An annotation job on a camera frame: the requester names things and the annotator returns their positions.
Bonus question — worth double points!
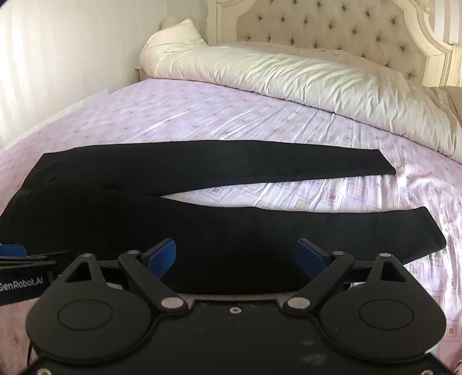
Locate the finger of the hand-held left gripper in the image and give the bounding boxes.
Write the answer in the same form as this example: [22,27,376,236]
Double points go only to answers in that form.
[0,244,69,268]

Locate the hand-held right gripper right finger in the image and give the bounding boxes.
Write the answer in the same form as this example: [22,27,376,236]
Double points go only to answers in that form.
[282,238,416,314]

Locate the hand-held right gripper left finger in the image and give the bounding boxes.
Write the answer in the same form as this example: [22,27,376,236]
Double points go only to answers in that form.
[54,238,189,314]

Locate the black pants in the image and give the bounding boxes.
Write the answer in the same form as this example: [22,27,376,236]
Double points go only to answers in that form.
[0,140,446,294]

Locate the purple patterned bed sheet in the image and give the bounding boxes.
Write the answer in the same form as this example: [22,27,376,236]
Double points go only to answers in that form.
[0,78,462,368]

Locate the white duvet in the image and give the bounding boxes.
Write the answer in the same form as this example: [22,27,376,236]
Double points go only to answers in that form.
[139,31,462,156]

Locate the cream pillow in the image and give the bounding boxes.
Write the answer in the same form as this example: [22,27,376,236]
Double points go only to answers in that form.
[159,17,208,47]

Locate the cream tufted bed headboard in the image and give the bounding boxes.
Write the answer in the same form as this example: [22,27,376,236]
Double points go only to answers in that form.
[135,0,462,88]

